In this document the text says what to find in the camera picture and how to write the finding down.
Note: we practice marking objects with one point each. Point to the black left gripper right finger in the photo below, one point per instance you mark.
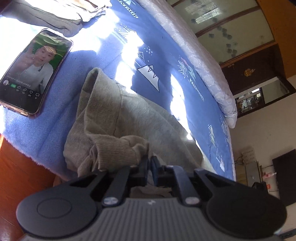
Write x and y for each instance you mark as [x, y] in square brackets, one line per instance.
[175, 178]

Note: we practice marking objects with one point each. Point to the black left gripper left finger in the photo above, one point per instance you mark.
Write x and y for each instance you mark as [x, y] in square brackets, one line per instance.
[124, 180]

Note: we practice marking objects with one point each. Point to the light grey knit pants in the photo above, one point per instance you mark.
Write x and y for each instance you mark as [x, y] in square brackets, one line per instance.
[115, 127]

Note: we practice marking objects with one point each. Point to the white perforated box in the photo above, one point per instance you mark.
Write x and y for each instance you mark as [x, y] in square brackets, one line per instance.
[248, 156]

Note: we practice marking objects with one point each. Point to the grey cabinet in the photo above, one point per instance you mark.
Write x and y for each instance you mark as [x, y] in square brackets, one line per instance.
[252, 173]

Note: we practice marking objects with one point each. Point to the black television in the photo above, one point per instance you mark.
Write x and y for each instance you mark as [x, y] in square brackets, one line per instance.
[285, 168]

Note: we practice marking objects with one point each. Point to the blue patterned bed sheet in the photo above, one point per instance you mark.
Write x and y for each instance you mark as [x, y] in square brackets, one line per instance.
[131, 47]

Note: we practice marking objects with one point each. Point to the smartphone with lit screen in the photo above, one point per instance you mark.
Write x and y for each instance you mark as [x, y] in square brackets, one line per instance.
[25, 83]

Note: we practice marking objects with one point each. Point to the dark wooden door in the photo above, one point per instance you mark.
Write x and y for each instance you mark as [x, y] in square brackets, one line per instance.
[254, 69]

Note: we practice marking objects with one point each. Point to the glass sliding wardrobe doors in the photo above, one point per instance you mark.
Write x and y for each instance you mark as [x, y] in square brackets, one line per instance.
[226, 29]

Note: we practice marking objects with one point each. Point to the white lavender rolled quilt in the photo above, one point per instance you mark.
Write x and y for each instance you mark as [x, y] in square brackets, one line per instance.
[205, 65]

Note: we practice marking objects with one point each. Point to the pile of crumpled clothes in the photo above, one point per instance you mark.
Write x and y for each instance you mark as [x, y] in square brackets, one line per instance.
[66, 17]

